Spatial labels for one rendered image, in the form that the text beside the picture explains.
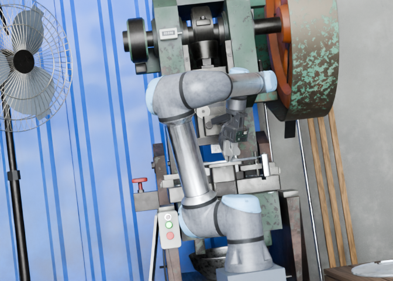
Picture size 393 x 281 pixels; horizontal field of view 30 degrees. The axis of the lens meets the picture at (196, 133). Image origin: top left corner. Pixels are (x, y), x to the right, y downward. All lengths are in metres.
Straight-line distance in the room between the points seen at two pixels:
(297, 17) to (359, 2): 1.75
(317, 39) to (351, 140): 1.66
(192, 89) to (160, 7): 0.87
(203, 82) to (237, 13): 0.86
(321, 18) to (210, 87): 0.73
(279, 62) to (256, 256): 1.34
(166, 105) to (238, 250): 0.50
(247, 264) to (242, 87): 0.56
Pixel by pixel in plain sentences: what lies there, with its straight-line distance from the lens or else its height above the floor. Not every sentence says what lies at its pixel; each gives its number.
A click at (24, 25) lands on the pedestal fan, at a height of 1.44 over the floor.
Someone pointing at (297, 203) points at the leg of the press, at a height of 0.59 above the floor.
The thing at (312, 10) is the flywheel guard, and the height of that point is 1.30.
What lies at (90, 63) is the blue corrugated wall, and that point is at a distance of 4.23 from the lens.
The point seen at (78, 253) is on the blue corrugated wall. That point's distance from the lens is 4.23.
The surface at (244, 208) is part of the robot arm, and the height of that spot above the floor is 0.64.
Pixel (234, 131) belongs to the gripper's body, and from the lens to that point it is 2.70.
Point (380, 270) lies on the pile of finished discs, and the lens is 2.62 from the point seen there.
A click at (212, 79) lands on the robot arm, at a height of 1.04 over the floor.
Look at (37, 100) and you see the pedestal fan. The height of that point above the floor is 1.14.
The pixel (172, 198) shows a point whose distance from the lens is 2.92.
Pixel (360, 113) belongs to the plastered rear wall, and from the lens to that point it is 4.39.
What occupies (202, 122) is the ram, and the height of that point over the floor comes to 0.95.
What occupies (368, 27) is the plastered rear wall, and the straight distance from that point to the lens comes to 4.47.
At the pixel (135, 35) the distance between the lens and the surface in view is 3.01.
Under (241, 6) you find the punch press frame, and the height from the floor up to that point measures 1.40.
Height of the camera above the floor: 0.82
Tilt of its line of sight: 2 degrees up
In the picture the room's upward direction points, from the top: 7 degrees counter-clockwise
